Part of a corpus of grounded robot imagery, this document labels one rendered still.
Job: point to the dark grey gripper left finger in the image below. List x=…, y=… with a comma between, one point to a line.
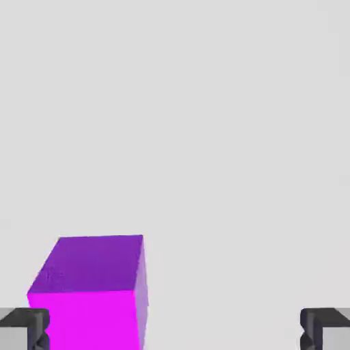
x=24, y=318

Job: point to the small magenta cube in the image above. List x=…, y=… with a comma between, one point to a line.
x=93, y=309

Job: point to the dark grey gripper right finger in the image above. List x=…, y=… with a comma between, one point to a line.
x=325, y=318

